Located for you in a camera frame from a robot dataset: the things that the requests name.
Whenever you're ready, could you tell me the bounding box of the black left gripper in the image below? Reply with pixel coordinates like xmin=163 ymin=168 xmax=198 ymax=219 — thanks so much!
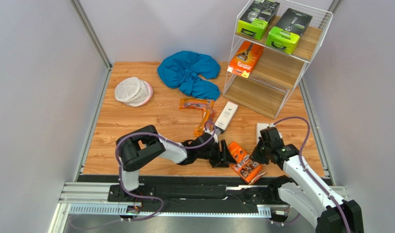
xmin=196 ymin=139 xmax=237 ymax=167

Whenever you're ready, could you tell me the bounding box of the orange razor box back side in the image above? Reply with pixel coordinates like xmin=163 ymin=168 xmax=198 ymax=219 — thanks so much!
xmin=228 ymin=142 xmax=266 ymax=185

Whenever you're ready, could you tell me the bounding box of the orange Gillette Fusion5 box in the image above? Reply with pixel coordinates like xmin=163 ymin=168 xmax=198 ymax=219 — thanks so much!
xmin=227 ymin=41 xmax=264 ymax=78

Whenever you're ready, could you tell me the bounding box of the black green Gillette Labs box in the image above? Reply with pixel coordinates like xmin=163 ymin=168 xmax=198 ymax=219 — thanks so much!
xmin=265 ymin=8 xmax=313 ymax=55

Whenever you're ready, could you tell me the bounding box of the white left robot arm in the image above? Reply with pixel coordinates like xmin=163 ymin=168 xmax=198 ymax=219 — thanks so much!
xmin=115 ymin=125 xmax=237 ymax=192

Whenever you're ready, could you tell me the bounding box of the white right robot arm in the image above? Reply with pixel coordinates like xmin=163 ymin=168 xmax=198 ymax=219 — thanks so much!
xmin=251 ymin=126 xmax=364 ymax=233

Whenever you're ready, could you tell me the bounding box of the black green box on shelf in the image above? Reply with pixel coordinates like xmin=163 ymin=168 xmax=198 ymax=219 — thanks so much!
xmin=236 ymin=0 xmax=280 ymax=40

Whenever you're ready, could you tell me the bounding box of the white tall box far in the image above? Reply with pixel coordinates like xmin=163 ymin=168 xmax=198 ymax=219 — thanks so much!
xmin=256 ymin=123 xmax=270 ymax=143

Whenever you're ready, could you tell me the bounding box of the white tall box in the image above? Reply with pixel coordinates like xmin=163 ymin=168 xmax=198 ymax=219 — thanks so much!
xmin=215 ymin=101 xmax=238 ymax=135
xmin=256 ymin=123 xmax=270 ymax=143

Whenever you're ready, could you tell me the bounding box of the white tall box near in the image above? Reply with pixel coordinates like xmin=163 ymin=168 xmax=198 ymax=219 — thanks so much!
xmin=215 ymin=101 xmax=238 ymax=135

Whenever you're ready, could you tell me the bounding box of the orange razor bag vertical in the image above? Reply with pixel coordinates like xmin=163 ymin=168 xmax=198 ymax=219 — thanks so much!
xmin=193 ymin=108 xmax=216 ymax=137

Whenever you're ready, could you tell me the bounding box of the orange razor bag horizontal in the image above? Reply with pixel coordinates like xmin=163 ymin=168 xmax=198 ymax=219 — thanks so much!
xmin=178 ymin=98 xmax=215 ymax=110

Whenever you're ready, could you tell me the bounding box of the blue cloth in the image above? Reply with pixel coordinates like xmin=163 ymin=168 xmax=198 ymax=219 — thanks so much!
xmin=157 ymin=51 xmax=221 ymax=100

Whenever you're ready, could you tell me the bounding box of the white mesh laundry bag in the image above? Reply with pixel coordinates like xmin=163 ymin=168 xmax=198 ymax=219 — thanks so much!
xmin=114 ymin=77 xmax=153 ymax=107

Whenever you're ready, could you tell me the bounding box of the black mounting rail base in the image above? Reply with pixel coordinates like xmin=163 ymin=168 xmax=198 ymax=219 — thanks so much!
xmin=59 ymin=175 xmax=295 ymax=222

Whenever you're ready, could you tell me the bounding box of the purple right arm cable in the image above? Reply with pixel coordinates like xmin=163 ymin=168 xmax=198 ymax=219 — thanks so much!
xmin=270 ymin=116 xmax=351 ymax=233

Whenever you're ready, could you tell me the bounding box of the white wire wooden shelf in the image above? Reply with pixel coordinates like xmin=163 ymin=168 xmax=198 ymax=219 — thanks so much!
xmin=223 ymin=0 xmax=333 ymax=119

